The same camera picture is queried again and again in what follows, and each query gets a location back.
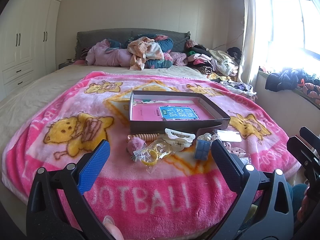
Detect pile of clothes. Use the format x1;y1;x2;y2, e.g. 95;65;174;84
185;40;257;101

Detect white hair claw clip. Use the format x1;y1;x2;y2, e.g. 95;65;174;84
160;128;196;152

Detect orange floral cloth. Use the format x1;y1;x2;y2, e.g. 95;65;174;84
127;36;164;70

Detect grey quilted headboard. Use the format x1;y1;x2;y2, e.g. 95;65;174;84
75;28;191;60

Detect pink cartoon bear blanket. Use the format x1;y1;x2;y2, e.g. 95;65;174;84
1;71;302;240

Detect sheer dotted ribbon bow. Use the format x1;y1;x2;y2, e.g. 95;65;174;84
223;142;251;164

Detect white wardrobe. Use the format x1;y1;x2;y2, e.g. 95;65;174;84
1;0;61;99

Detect cream curtain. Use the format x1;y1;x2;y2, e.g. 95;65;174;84
238;0;259;87

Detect dark blue floral quilt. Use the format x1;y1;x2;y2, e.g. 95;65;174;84
127;34;174;70

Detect dark clothes on windowsill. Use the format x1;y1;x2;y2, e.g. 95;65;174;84
265;68;319;106

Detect earrings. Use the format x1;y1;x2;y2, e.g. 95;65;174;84
216;129;242;142

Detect pink fluffy pompom hair tie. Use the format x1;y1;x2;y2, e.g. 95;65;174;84
126;138;147;157

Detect yellow rings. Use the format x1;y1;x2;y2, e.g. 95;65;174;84
132;139;176;173

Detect person's left hand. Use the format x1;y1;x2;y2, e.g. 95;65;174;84
103;215;124;240

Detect dark cardboard box tray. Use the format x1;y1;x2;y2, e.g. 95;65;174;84
129;90;231;134

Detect peach spiral hair tie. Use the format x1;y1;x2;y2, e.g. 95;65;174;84
126;132;161;143

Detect white pearl bead jewelry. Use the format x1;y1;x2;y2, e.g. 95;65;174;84
197;133;220;142

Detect blue small box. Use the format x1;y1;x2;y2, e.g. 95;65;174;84
194;140;210;161

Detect pink bedding bundle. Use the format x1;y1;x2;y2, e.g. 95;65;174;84
85;38;132;67

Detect window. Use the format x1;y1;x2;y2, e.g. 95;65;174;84
270;0;319;60

